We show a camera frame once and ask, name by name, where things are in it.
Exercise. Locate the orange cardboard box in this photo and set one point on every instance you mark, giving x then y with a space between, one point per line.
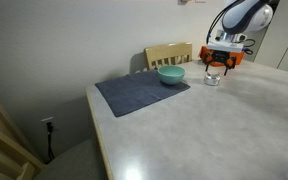
204 50

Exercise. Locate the round silver lid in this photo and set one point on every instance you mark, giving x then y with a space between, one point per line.
213 74

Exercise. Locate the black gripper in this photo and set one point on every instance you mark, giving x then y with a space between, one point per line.
220 58

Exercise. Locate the dark blue placemat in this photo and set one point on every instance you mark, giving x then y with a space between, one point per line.
134 91

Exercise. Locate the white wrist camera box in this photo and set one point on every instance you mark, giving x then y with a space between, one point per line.
224 46

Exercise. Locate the mint green bowl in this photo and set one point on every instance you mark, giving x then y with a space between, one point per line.
171 74

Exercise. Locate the silver candle jar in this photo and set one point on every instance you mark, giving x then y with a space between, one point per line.
211 81

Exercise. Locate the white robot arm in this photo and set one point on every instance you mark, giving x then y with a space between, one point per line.
223 37

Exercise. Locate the white wall outlet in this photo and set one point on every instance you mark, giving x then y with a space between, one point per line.
49 123

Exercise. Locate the wooden chair at table end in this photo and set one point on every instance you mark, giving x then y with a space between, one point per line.
17 158

